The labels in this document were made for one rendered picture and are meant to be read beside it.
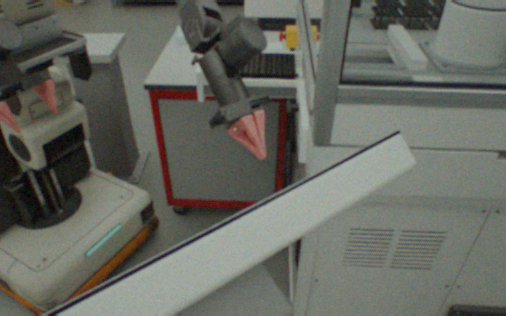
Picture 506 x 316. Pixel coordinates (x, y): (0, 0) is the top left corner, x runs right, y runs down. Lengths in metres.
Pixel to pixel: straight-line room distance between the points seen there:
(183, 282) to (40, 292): 1.32
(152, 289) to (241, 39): 0.43
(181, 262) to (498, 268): 1.15
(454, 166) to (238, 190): 1.12
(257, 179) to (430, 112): 1.08
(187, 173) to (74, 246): 0.57
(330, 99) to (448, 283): 0.75
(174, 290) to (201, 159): 1.48
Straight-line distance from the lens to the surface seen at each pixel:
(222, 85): 0.69
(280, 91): 1.33
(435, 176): 1.05
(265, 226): 0.39
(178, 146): 1.80
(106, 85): 2.10
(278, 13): 2.20
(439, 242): 1.24
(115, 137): 2.25
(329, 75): 0.85
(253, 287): 0.51
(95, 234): 1.73
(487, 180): 1.11
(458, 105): 0.95
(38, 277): 1.66
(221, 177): 1.87
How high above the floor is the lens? 1.47
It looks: 37 degrees down
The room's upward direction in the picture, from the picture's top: straight up
